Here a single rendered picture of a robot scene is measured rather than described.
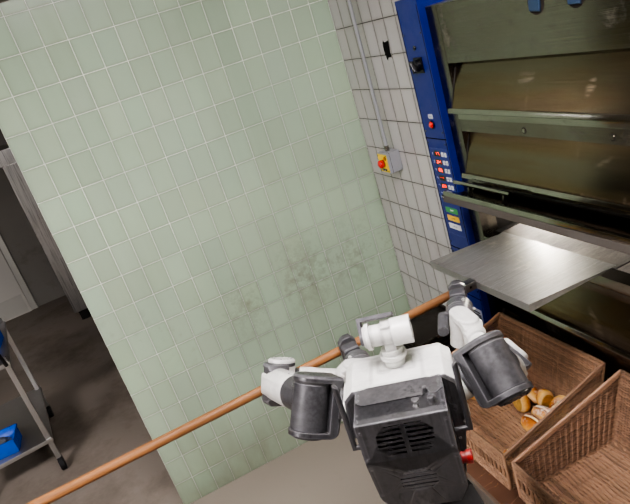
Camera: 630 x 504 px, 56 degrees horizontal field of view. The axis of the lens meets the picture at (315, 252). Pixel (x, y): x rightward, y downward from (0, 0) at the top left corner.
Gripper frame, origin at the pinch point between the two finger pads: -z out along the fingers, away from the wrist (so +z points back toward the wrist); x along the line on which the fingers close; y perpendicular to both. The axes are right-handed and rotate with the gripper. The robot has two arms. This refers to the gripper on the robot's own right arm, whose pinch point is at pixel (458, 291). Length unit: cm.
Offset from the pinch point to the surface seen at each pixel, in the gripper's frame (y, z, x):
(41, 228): -412, -306, 11
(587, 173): 45, 3, -33
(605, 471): 35, 25, 61
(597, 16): 51, 12, -78
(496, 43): 28, -23, -74
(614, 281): 47.9, 6.8, 2.1
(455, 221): 1, -58, -3
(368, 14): -18, -91, -93
